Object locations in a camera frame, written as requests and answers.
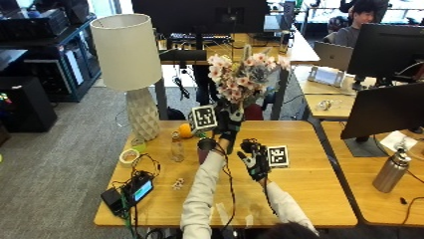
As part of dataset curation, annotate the white paper sheet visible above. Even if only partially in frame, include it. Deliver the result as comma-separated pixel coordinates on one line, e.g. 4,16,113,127
379,129,419,152

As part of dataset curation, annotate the clear glass object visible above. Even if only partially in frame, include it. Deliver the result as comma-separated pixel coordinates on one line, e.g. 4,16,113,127
315,99,344,113

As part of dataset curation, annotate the steel water bottle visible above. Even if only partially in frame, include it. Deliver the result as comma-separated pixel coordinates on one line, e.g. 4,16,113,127
371,146,414,194

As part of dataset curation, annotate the black monitor on grey stand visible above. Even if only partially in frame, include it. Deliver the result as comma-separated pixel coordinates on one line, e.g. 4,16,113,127
339,82,424,158

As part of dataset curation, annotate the black device with lit screen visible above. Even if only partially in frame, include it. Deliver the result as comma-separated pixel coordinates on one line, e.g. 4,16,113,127
125,174,156,204

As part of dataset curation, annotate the orange fruit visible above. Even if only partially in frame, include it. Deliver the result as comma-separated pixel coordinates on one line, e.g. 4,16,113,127
177,122,196,139

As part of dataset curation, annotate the silver laptop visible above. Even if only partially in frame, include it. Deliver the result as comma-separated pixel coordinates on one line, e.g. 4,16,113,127
313,41,355,72

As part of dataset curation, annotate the person's left hand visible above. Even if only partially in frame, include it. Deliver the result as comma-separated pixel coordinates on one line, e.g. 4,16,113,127
213,100,245,142

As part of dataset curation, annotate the small fallen pink blossom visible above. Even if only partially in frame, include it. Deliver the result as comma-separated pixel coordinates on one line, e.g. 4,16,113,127
172,177,188,191

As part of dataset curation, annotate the black monitor beside laptop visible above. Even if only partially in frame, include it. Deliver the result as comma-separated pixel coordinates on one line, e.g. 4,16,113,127
346,22,424,92

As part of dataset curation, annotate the white marker cube right glove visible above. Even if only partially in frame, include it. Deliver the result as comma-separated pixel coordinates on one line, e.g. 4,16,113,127
266,144,291,169

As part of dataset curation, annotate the small green cup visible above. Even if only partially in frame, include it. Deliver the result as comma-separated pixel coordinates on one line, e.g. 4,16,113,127
130,138,148,152

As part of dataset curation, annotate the flat black box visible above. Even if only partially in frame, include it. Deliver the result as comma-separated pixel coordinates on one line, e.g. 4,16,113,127
160,49,209,62

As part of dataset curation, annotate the white table lamp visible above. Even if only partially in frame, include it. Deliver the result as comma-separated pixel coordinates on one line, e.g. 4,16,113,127
89,13,165,142

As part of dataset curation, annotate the black power box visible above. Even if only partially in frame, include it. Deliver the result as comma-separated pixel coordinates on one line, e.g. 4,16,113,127
100,187,129,217

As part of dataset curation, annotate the black glove cable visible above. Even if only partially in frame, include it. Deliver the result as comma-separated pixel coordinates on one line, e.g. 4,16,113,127
214,141,238,231

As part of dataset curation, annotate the white tape roll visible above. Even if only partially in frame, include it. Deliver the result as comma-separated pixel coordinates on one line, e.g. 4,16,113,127
118,148,142,166

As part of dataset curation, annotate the person's right hand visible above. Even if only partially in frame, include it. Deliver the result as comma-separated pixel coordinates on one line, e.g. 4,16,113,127
235,137,271,182

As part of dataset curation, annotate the black cabinet box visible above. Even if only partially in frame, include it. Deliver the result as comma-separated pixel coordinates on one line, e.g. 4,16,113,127
0,76,60,133

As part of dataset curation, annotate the clear plastic bottle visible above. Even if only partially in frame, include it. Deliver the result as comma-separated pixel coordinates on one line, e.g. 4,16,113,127
170,130,188,163

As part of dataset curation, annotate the pink artificial flower bouquet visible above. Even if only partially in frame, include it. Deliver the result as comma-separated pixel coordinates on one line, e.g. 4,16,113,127
208,44,293,112

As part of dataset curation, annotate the dark blue shelf unit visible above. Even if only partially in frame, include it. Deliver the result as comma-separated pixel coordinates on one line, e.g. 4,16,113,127
0,9,104,104

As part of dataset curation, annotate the white marker cube left glove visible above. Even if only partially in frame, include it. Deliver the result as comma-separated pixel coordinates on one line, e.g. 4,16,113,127
189,105,218,134

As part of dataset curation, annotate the white marker cube glove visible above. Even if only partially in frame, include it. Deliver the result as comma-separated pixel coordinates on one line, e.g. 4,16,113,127
189,105,218,134
266,144,291,169

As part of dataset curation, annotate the black cable bundle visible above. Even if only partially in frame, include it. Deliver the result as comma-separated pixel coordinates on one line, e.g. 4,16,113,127
110,152,164,239

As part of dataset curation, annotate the dark purple vase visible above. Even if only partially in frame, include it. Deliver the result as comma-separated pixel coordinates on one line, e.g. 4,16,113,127
197,137,218,165

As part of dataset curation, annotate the tablet in white stand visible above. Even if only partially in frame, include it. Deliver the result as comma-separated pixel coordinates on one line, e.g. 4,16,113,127
306,65,347,89

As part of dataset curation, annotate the red stool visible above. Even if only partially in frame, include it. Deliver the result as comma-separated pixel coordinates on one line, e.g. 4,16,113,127
242,103,265,121

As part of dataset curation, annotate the wide black monitor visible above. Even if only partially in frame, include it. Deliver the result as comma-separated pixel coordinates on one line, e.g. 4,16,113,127
130,0,271,37

